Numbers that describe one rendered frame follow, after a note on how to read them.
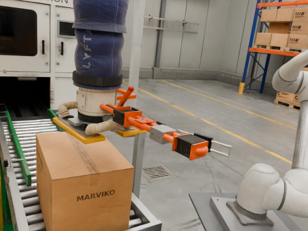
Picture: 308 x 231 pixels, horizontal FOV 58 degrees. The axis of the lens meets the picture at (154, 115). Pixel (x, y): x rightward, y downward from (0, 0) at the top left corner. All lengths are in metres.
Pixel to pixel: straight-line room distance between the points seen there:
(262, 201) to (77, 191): 0.87
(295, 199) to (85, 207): 0.98
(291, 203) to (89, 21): 1.20
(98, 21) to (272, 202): 1.12
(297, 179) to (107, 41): 1.07
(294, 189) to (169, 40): 10.43
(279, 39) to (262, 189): 8.31
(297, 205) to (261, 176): 0.20
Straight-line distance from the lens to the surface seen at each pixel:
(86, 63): 1.22
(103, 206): 1.49
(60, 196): 1.39
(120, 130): 1.30
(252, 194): 1.44
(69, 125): 1.32
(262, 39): 9.95
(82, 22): 1.22
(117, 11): 1.21
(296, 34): 9.18
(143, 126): 1.01
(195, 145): 0.84
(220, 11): 13.03
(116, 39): 1.23
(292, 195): 1.48
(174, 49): 11.74
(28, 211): 1.88
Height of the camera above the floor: 1.60
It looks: 16 degrees down
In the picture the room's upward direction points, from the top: 6 degrees clockwise
